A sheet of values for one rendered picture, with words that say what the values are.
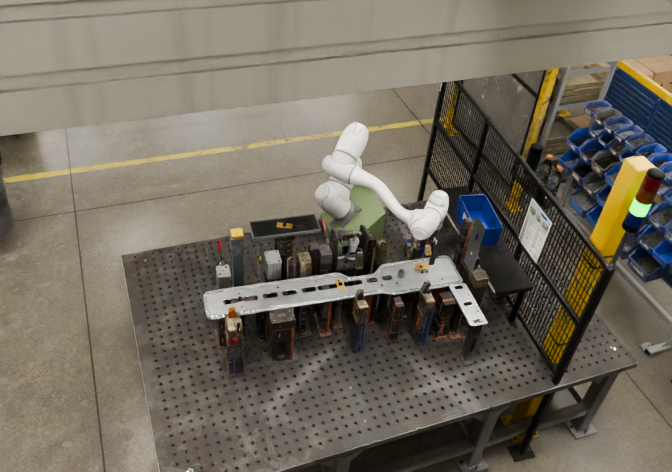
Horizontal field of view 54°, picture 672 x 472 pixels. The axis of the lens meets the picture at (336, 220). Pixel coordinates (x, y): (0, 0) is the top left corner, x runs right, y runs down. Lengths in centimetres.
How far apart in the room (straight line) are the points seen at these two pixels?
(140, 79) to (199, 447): 291
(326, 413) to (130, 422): 136
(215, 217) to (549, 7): 498
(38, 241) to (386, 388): 305
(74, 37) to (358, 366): 321
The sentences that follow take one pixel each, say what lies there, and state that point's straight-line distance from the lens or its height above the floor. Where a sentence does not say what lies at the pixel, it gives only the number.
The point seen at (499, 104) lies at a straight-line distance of 585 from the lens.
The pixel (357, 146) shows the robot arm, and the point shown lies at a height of 158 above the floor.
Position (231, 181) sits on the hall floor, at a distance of 579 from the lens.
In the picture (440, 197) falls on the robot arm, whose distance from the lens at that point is 326.
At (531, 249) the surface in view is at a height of 119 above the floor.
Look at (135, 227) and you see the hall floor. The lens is 541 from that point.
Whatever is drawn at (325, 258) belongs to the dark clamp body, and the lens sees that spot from 356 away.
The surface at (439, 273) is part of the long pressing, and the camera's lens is 366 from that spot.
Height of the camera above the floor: 352
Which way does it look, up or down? 40 degrees down
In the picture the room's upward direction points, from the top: 6 degrees clockwise
